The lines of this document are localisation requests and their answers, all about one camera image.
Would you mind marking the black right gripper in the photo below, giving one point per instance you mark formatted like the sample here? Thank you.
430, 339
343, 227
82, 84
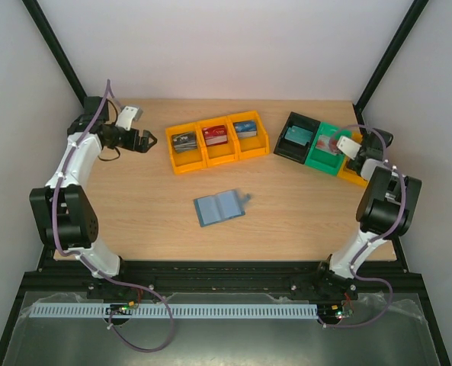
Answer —
356, 164

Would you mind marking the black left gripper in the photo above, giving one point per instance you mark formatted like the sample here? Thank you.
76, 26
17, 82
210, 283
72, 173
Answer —
133, 146

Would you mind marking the blue card holder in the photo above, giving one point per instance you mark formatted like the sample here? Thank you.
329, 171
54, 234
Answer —
220, 207

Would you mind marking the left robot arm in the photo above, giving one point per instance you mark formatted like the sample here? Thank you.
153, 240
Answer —
63, 213

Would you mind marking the black card stack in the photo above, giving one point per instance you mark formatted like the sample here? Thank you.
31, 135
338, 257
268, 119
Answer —
183, 142

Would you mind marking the red circle card stack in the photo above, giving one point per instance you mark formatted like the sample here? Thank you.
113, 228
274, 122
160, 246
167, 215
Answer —
327, 145

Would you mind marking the teal card stack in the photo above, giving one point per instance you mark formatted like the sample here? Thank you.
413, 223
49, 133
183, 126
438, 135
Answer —
299, 136

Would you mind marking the blue card stack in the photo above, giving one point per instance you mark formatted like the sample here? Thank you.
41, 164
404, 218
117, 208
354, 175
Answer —
245, 129

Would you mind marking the yellow bin right group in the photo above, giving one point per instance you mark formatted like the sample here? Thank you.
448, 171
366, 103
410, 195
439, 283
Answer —
348, 174

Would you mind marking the green plastic bin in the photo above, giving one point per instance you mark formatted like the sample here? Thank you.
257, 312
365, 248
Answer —
323, 161

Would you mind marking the yellow bin left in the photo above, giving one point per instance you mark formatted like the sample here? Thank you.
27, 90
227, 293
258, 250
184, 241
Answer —
191, 160

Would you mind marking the black plastic bin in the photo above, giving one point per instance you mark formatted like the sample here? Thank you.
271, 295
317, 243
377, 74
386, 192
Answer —
291, 150

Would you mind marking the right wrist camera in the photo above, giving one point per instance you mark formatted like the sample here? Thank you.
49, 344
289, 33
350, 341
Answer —
347, 147

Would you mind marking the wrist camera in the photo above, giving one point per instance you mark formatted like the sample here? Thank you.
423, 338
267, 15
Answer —
347, 147
128, 115

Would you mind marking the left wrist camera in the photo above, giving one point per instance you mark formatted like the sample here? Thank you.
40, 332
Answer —
128, 115

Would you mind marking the black left frame post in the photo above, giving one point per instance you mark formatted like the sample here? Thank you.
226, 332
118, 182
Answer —
49, 36

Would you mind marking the black corner frame post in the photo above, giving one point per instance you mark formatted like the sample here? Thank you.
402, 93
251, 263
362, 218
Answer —
403, 31

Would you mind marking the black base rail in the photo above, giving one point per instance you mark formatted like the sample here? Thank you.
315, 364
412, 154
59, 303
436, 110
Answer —
295, 280

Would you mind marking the white slotted cable duct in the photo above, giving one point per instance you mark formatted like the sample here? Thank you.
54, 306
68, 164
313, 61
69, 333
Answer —
177, 311

